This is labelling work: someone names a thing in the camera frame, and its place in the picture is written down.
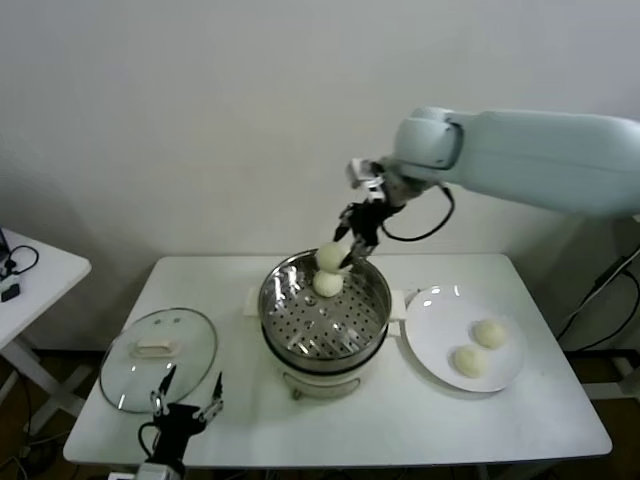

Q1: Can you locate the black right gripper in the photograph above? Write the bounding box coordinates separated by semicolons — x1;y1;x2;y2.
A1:
333;199;396;274

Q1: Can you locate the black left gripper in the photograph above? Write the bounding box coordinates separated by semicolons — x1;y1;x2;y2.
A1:
149;365;224;464

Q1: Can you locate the white steamed baozi bun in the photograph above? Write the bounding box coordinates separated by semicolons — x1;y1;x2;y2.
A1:
312;271;344;297
314;242;347;275
453;345;490;377
472;319;508;349

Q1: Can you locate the stainless steel steamer basket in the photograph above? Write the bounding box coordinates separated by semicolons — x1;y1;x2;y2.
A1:
258;248;392;374

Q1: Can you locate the white round plate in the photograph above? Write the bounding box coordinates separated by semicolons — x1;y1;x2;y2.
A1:
403;285;527;393

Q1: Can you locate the cream electric cooking pot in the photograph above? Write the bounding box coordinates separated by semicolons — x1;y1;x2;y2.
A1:
243;286;407;401

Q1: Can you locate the white folding side table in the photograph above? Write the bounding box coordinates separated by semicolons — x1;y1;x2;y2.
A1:
0;227;94;421

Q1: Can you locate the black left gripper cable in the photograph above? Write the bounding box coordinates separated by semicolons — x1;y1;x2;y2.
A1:
138;423;161;459

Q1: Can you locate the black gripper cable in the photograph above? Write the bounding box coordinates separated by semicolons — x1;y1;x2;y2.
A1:
138;423;161;459
382;184;456;242

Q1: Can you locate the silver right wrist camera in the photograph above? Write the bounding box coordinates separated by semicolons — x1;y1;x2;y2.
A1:
348;158;385;191

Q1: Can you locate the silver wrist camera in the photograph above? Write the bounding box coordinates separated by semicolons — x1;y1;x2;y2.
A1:
348;158;385;191
135;462;174;480

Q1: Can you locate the glass lid cream handle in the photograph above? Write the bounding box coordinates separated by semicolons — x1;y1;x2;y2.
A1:
98;308;219;415

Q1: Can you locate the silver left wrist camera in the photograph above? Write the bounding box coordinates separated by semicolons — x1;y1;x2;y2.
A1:
135;462;174;480

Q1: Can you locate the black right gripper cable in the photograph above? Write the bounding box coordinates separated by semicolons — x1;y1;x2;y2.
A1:
382;184;456;242

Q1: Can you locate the black looped cable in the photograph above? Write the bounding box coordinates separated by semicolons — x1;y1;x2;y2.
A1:
0;244;40;279

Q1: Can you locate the black power adapter cable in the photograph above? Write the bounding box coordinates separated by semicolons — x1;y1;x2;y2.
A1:
556;247;640;337

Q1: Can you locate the thin black wall cable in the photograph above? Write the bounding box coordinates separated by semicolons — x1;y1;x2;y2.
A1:
562;269;639;353

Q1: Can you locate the dark furniture base frame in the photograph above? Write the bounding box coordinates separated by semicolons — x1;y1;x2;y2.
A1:
564;348;640;401

